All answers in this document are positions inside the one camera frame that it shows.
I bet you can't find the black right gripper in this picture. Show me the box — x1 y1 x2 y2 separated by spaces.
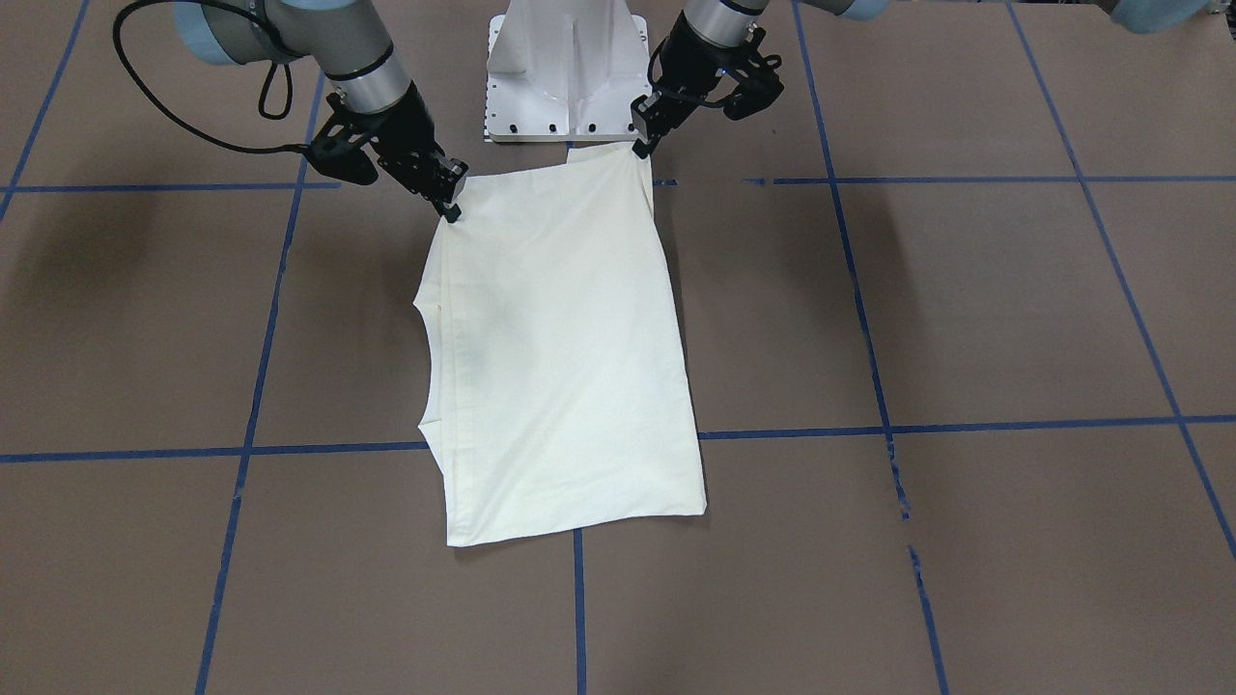
361 83 468 223

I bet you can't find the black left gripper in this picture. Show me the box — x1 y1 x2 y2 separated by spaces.
632 10 749 160

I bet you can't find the white long-sleeve cat shirt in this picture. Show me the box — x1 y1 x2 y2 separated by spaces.
413 142 707 548

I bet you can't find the right robot arm grey silver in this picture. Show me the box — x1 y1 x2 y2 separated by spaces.
174 1 468 223

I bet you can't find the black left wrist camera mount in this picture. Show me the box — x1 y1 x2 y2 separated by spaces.
722 26 784 122

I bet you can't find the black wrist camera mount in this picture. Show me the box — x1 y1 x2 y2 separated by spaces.
722 26 784 122
304 94 382 185

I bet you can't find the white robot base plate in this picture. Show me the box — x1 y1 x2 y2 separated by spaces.
483 1 650 143

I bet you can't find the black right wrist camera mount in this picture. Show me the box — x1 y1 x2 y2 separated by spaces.
304 94 382 185

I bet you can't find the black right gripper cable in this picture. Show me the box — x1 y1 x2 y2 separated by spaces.
112 0 324 157

